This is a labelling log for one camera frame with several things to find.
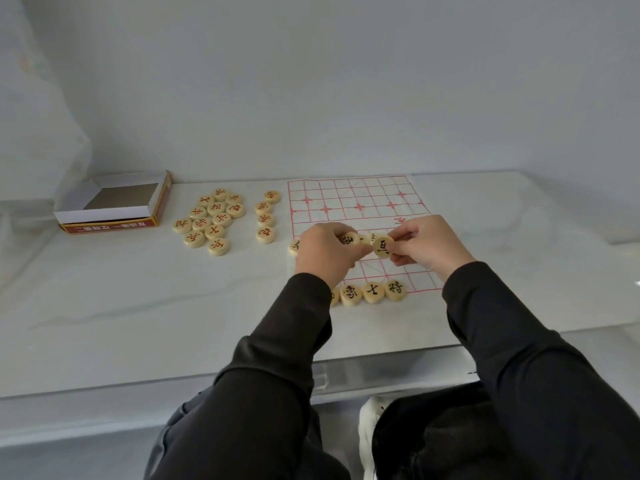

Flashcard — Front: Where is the person's right hand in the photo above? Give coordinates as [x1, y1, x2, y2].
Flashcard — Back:
[387, 214, 477, 283]

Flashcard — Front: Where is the person's left hand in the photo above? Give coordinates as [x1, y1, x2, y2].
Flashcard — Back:
[293, 222, 373, 289]

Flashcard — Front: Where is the red grid xiangqi board sheet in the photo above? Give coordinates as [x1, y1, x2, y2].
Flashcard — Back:
[286, 174, 446, 295]

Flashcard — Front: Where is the pile of wooden xiangqi pieces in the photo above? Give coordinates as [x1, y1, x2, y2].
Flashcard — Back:
[172, 188, 282, 257]

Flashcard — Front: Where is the person's left forearm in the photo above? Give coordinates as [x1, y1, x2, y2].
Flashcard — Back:
[149, 273, 351, 480]

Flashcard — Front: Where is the person's white perforated shoe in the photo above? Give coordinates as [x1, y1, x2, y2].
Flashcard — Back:
[359, 394, 396, 480]

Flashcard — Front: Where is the grey desk drawer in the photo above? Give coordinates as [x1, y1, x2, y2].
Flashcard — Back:
[309, 344, 481, 403]

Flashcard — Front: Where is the white cardboard box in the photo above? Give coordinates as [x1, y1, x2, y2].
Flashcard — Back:
[53, 170, 173, 235]

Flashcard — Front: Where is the sheer white curtain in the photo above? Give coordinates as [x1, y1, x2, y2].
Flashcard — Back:
[0, 0, 93, 295]

